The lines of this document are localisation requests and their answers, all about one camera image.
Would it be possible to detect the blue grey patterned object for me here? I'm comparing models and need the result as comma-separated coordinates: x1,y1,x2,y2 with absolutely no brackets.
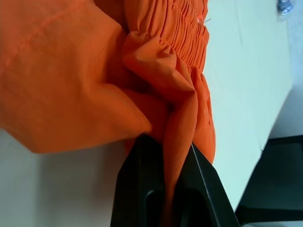
276,0,297,24

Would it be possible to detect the orange fabric garment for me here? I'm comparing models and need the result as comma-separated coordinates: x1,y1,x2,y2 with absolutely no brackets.
0,0,216,227

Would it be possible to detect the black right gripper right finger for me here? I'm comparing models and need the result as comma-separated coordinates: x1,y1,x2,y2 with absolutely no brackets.
172,141,241,227

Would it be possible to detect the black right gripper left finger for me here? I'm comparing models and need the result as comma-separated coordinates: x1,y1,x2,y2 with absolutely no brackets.
110,134,171,227

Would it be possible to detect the black mesh chair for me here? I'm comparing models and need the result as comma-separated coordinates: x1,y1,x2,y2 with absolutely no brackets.
233,136,303,227

